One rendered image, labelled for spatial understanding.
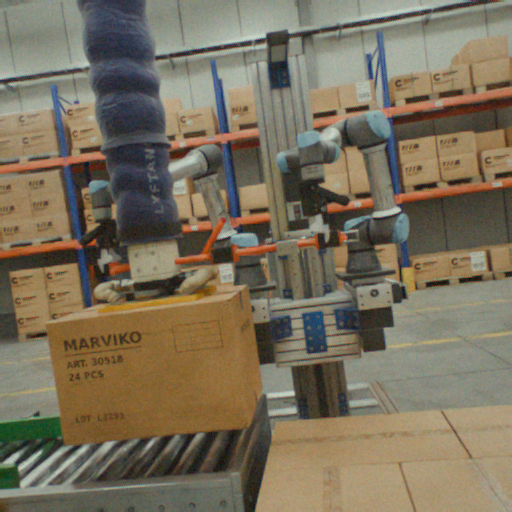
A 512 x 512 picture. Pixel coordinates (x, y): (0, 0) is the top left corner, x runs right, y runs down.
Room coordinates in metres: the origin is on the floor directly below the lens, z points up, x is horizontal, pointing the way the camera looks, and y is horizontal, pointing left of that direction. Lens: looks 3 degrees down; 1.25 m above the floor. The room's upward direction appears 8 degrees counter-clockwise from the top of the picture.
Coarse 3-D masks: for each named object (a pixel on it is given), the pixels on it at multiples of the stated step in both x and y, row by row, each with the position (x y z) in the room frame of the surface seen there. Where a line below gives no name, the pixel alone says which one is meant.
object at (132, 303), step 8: (168, 288) 1.71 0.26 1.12; (128, 296) 1.73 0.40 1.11; (160, 296) 1.73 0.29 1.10; (168, 296) 1.69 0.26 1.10; (176, 296) 1.68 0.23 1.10; (184, 296) 1.67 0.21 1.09; (192, 296) 1.66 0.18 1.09; (200, 296) 1.70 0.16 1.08; (112, 304) 1.72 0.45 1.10; (120, 304) 1.70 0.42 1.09; (128, 304) 1.69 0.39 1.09; (136, 304) 1.69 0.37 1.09; (144, 304) 1.68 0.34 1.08; (152, 304) 1.68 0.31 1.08; (160, 304) 1.67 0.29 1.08; (104, 312) 1.71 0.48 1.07
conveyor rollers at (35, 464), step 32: (0, 448) 2.18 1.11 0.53; (32, 448) 2.09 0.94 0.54; (64, 448) 2.00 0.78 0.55; (96, 448) 2.04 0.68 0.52; (128, 448) 1.91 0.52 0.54; (192, 448) 1.81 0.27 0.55; (224, 448) 1.82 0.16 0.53; (32, 480) 1.77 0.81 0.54; (64, 480) 1.79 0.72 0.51; (96, 480) 1.67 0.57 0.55
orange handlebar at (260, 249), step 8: (304, 240) 1.75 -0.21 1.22; (312, 240) 1.70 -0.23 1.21; (248, 248) 1.74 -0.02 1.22; (256, 248) 1.74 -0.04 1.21; (264, 248) 1.73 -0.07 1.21; (272, 248) 1.72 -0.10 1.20; (192, 256) 1.78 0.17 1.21; (200, 256) 1.77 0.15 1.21; (208, 256) 1.76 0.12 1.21; (128, 264) 2.11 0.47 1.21; (176, 264) 1.78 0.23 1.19; (112, 272) 1.83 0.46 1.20; (120, 272) 1.82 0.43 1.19
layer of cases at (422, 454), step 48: (288, 432) 1.85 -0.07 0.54; (336, 432) 1.79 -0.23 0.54; (384, 432) 1.74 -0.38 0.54; (432, 432) 1.69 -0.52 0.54; (480, 432) 1.64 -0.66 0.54; (288, 480) 1.49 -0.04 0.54; (336, 480) 1.45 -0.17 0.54; (384, 480) 1.42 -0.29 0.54; (432, 480) 1.38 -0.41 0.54; (480, 480) 1.35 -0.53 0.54
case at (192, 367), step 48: (240, 288) 1.85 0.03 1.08; (48, 336) 1.66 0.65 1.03; (96, 336) 1.64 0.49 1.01; (144, 336) 1.62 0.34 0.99; (192, 336) 1.59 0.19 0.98; (240, 336) 1.66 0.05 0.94; (96, 384) 1.64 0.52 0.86; (144, 384) 1.62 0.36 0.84; (192, 384) 1.60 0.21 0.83; (240, 384) 1.57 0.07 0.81; (96, 432) 1.65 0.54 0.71; (144, 432) 1.62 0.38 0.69; (192, 432) 1.60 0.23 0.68
